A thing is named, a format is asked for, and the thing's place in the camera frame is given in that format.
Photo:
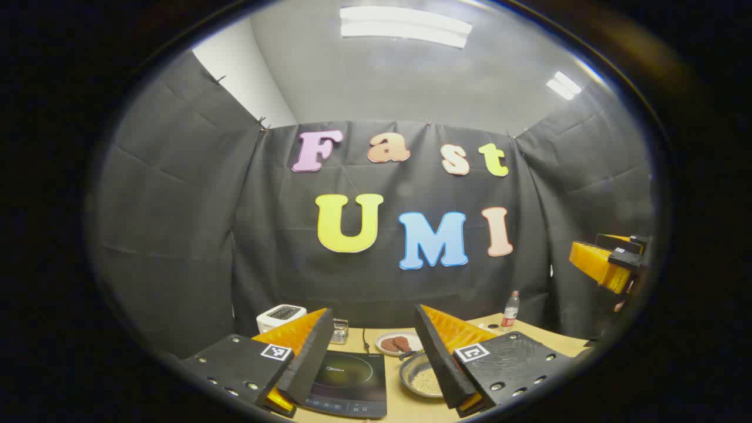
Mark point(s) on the small ceiling light panel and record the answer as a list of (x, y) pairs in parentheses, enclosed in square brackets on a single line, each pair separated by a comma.
[(564, 85)]

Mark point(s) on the white toaster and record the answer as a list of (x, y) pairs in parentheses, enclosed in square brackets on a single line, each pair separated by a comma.
[(279, 317)]

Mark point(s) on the long ceiling light panel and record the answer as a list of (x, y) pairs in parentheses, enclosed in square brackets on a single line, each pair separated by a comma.
[(405, 26)]

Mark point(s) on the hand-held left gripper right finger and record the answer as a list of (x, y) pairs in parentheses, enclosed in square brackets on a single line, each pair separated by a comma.
[(437, 358)]

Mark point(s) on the black backdrop cloth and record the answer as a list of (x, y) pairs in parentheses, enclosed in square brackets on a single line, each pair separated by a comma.
[(235, 235)]

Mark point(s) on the black induction cooktop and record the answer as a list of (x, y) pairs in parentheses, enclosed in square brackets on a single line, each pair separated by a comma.
[(352, 382)]

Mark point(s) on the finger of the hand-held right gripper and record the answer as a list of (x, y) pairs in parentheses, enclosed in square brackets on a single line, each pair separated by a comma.
[(623, 241), (599, 261)]

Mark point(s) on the clear water bottle red label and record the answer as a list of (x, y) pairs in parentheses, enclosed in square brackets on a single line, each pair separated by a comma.
[(509, 314)]

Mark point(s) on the white round plate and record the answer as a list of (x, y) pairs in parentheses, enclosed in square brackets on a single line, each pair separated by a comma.
[(382, 349)]

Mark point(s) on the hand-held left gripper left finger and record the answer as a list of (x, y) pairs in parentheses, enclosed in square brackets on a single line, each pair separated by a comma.
[(311, 358)]

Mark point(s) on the pile of soybeans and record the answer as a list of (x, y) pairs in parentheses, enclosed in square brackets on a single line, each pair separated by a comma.
[(427, 382)]

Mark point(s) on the brown meat patty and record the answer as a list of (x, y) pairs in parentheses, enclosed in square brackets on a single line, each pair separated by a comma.
[(389, 345), (403, 343)]

